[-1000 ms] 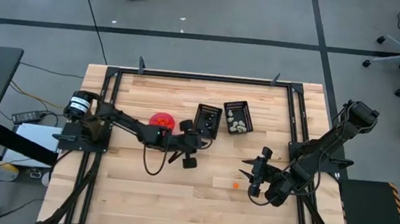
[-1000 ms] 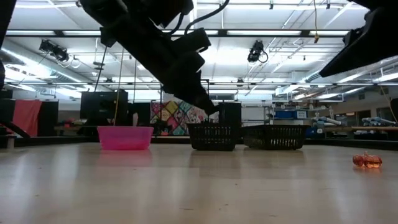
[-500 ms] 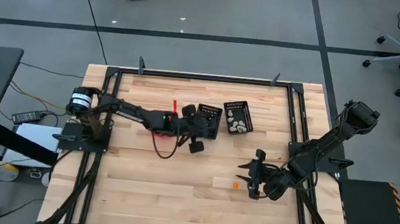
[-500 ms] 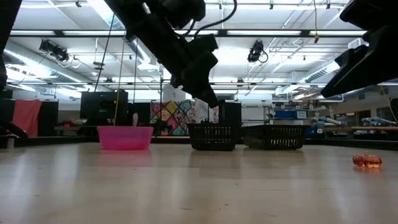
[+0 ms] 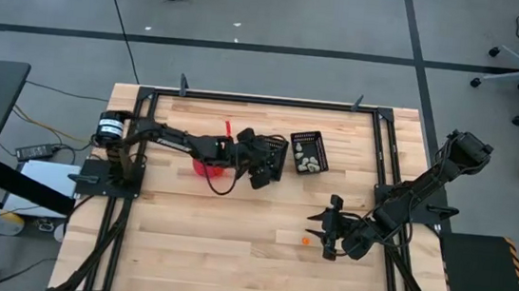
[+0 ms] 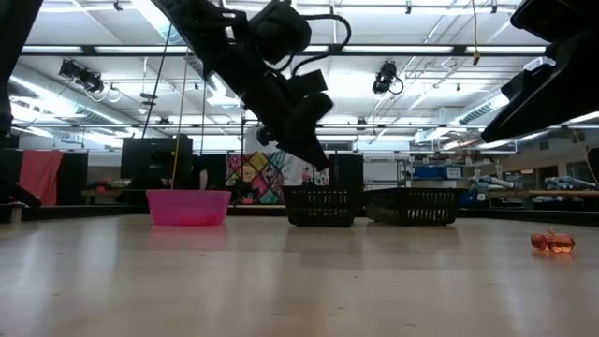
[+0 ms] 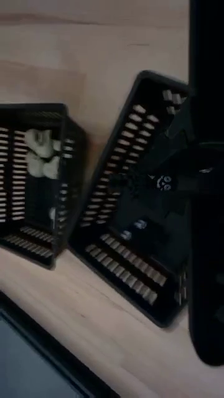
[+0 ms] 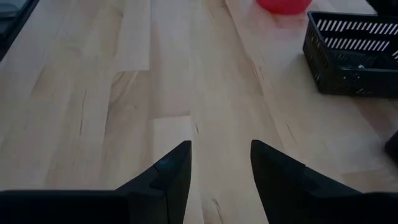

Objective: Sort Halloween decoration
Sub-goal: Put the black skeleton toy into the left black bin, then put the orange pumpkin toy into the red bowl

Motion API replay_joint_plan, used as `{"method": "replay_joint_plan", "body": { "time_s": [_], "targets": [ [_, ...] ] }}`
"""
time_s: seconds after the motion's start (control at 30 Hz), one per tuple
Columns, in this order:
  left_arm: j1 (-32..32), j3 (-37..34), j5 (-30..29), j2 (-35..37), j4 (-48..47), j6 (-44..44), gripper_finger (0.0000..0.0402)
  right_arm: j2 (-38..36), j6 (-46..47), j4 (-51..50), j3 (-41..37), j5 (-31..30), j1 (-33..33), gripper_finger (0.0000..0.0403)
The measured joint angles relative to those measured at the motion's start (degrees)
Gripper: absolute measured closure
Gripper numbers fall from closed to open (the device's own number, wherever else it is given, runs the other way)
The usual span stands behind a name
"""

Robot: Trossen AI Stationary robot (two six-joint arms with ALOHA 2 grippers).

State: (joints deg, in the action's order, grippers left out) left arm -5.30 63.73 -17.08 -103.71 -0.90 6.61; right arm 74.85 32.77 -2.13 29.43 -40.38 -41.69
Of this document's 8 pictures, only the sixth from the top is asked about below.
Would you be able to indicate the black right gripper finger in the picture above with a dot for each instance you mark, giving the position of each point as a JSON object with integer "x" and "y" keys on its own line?
{"x": 557, "y": 98}

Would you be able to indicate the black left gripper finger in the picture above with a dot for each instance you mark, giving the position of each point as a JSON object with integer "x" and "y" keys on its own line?
{"x": 304, "y": 145}

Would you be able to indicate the orange translucent plastic pumpkin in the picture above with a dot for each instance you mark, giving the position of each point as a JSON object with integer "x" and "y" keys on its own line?
{"x": 553, "y": 242}

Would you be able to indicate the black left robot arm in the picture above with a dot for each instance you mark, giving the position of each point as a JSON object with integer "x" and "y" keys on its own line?
{"x": 14, "y": 47}

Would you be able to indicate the black upright panel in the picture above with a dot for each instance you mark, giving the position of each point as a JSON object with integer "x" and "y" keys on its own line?
{"x": 216, "y": 171}
{"x": 76, "y": 178}
{"x": 348, "y": 171}

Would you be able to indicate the colourful patterned panel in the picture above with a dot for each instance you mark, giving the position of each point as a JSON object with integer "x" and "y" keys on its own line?
{"x": 262, "y": 175}

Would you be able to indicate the narrow black plastic basket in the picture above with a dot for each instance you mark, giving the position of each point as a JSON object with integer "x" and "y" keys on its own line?
{"x": 320, "y": 206}

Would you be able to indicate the wide black plastic basket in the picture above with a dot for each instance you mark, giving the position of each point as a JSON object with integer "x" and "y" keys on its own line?
{"x": 416, "y": 203}

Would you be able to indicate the black computer monitor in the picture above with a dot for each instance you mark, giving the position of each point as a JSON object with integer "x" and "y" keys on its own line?
{"x": 150, "y": 152}

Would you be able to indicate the pink plastic basin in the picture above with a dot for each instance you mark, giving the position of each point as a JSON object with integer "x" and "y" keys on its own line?
{"x": 188, "y": 208}

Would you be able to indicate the blue storage bin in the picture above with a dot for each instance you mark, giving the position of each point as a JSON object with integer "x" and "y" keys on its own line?
{"x": 435, "y": 172}

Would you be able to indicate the red cloth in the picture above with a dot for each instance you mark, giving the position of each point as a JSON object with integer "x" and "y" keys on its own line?
{"x": 41, "y": 175}

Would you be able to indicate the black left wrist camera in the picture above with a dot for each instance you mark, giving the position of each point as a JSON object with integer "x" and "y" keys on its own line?
{"x": 310, "y": 82}

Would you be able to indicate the black metal frame stand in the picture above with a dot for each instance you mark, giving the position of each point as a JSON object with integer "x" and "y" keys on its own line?
{"x": 243, "y": 154}

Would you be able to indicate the black ceiling camera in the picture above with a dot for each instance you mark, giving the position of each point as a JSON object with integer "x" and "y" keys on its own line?
{"x": 82, "y": 77}
{"x": 386, "y": 77}

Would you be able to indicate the black overhead frame bar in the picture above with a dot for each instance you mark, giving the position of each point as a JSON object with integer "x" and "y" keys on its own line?
{"x": 398, "y": 48}

